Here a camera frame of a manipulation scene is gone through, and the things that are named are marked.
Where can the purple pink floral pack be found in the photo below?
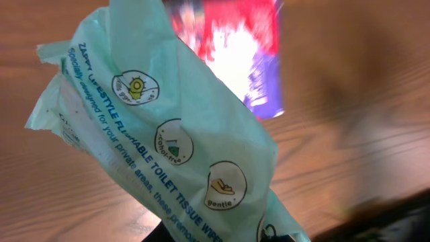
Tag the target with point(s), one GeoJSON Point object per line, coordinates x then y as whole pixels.
{"type": "Point", "coordinates": [239, 41]}

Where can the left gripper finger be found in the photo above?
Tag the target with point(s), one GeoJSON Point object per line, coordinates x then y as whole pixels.
{"type": "Point", "coordinates": [159, 234]}

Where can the mint green wipes packet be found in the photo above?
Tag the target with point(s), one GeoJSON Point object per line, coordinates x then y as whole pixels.
{"type": "Point", "coordinates": [131, 94]}

